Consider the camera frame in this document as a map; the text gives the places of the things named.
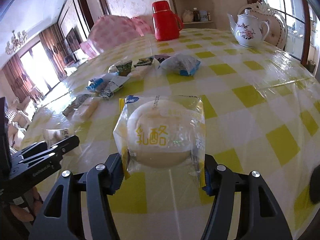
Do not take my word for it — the dark red window curtain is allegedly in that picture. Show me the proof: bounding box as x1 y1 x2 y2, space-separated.
39 23 68 81

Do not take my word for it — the yellow white checkered tablecloth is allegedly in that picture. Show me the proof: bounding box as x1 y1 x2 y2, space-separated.
19 27 320 240

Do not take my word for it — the blue clear snack bag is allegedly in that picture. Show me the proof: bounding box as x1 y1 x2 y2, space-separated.
159 54 201 76

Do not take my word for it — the pink checkered food cover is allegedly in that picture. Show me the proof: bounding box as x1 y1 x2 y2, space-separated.
80 15 155 59

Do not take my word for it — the green wrapped snack packet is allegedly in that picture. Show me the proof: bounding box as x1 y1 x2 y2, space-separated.
108 60 132 76

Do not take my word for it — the wall-mounted television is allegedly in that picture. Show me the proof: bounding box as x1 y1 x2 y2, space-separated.
66 28 80 53

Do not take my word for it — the small clear snack packet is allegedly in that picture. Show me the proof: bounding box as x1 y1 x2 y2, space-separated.
43 128 71 148

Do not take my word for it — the white floral teapot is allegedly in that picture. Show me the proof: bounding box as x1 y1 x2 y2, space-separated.
227 9 270 48

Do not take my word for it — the blue white snack packet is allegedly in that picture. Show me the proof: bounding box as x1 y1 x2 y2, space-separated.
86 74 130 100

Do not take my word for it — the corner wall shelf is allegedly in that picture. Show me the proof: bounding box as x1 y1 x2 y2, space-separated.
171 0 216 29

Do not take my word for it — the person's left hand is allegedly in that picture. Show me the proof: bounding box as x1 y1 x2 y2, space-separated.
9 187 43 222

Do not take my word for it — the crystal chandelier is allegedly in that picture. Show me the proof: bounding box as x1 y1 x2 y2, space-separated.
5 30 28 55

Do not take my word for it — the white ornate chair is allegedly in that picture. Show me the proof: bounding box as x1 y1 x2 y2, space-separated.
238 1 289 49

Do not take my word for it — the round cheese bun packet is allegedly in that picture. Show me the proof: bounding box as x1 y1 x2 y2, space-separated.
113 95 206 187

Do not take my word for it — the dark green snack wrapper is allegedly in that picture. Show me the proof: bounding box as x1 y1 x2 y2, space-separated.
133 56 154 68

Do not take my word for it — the pale cake snack packet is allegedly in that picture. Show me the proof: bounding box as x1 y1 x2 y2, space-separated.
62 94 101 122

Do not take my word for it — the red thermos jug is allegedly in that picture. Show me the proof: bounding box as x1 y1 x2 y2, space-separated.
152 0 183 41

